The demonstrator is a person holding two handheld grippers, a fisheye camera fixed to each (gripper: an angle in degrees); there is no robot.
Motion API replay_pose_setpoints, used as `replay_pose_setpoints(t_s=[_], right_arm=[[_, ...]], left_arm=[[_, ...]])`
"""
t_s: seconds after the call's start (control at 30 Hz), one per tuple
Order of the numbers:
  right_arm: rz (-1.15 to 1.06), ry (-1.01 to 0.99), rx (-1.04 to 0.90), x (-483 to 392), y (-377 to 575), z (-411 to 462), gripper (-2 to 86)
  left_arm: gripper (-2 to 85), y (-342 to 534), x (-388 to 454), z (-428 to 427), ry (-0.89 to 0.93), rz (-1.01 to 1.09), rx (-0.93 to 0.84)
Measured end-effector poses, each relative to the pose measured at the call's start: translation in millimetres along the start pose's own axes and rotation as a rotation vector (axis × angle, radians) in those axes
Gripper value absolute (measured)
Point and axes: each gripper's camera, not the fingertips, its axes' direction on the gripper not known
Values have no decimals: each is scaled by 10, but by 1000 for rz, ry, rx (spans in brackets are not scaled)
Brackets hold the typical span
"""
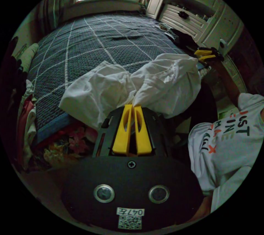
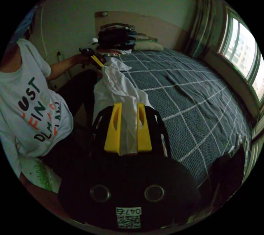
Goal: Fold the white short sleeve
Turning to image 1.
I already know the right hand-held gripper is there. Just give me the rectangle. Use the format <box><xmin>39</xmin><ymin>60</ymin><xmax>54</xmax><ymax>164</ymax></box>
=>
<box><xmin>194</xmin><ymin>47</ymin><xmax>225</xmax><ymax>63</ymax></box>

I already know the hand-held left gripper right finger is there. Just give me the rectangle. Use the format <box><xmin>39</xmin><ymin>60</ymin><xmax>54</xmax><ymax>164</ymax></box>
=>
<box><xmin>134</xmin><ymin>105</ymin><xmax>155</xmax><ymax>156</ymax></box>

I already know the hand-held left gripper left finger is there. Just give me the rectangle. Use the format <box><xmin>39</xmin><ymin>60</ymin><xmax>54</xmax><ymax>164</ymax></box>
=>
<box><xmin>112</xmin><ymin>104</ymin><xmax>133</xmax><ymax>155</ymax></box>

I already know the white short sleeve shirt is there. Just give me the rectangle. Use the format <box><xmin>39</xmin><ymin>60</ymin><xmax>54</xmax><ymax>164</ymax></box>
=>
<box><xmin>59</xmin><ymin>53</ymin><xmax>202</xmax><ymax>130</ymax></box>

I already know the person's right forearm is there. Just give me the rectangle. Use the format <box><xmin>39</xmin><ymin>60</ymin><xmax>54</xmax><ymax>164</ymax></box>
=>
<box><xmin>214</xmin><ymin>68</ymin><xmax>241</xmax><ymax>108</ymax></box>

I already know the person's left forearm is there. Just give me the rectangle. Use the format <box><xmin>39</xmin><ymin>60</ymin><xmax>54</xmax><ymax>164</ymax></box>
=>
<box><xmin>197</xmin><ymin>195</ymin><xmax>213</xmax><ymax>217</ymax></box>

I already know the person's right hand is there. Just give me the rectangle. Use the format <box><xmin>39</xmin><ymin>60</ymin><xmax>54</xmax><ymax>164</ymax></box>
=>
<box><xmin>209</xmin><ymin>60</ymin><xmax>227</xmax><ymax>75</ymax></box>

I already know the black clothes heap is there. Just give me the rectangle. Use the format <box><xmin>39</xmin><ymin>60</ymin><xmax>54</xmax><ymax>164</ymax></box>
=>
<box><xmin>159</xmin><ymin>22</ymin><xmax>199</xmax><ymax>51</ymax></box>

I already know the white cupboard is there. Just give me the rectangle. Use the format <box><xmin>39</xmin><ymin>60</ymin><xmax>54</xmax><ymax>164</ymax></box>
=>
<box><xmin>146</xmin><ymin>0</ymin><xmax>245</xmax><ymax>55</ymax></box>

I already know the person's body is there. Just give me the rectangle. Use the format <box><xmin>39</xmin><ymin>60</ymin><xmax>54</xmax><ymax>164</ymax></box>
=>
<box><xmin>188</xmin><ymin>92</ymin><xmax>264</xmax><ymax>213</ymax></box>

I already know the pile of clothes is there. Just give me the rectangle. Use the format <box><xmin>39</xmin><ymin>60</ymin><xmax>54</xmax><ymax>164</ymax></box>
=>
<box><xmin>16</xmin><ymin>80</ymin><xmax>38</xmax><ymax>170</ymax></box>

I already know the bed with checked grey quilt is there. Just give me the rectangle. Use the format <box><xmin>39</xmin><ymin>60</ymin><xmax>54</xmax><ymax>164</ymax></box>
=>
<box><xmin>26</xmin><ymin>13</ymin><xmax>211</xmax><ymax>170</ymax></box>

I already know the pale pillow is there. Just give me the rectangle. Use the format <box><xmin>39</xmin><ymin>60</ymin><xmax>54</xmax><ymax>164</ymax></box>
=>
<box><xmin>20</xmin><ymin>43</ymin><xmax>40</xmax><ymax>73</ymax></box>

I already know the striped curtain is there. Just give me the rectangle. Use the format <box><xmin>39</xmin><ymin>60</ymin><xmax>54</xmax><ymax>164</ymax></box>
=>
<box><xmin>37</xmin><ymin>0</ymin><xmax>77</xmax><ymax>25</ymax></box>

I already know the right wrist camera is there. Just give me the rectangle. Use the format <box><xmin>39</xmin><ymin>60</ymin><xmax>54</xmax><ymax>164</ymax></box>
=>
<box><xmin>219</xmin><ymin>39</ymin><xmax>227</xmax><ymax>55</ymax></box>

